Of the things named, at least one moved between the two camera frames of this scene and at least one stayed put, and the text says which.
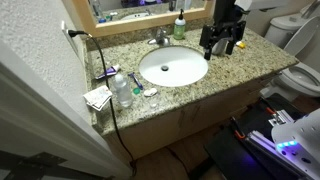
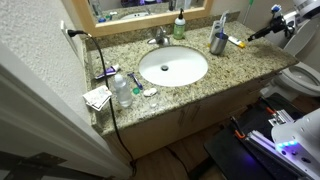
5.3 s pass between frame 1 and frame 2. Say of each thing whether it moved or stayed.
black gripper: moved
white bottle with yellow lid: stayed
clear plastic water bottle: stayed
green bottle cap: stayed
